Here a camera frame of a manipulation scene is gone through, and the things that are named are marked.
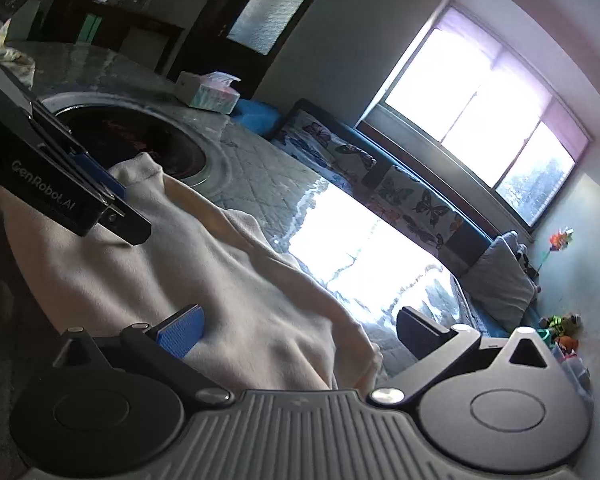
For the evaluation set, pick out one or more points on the butterfly print cushion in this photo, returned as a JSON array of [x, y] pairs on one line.
[[415, 205], [325, 145]]

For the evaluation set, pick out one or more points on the tissue box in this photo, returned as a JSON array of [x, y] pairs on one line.
[[210, 95]]

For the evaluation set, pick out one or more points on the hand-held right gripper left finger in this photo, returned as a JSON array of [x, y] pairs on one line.
[[182, 330]]

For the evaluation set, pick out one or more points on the beige garment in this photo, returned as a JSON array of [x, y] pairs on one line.
[[230, 285]]

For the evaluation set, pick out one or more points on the yellowish cloth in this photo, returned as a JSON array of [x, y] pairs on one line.
[[12, 47]]

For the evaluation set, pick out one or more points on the colourful pinwheel toy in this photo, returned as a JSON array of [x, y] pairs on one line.
[[560, 240]]

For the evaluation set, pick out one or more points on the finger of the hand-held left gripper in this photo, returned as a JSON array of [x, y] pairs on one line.
[[97, 172], [130, 225]]

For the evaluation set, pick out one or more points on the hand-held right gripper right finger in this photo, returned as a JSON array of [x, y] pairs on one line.
[[420, 332]]

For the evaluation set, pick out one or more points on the dark wooden door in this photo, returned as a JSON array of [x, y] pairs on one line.
[[260, 15]]

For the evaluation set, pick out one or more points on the round dark table recess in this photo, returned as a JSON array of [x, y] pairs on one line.
[[145, 137]]

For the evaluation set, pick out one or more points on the clear plastic box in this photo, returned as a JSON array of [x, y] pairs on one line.
[[575, 375]]

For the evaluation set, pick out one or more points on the grey cushion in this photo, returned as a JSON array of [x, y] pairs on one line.
[[502, 280]]

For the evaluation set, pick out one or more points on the dark wooden cabinet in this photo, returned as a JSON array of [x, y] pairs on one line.
[[115, 15]]

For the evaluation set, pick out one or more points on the blue sofa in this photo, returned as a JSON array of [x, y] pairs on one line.
[[472, 245]]

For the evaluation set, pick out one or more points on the small colourful toys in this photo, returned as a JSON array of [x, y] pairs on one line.
[[555, 327]]

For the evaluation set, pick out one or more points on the window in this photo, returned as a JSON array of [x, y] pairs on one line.
[[475, 110]]

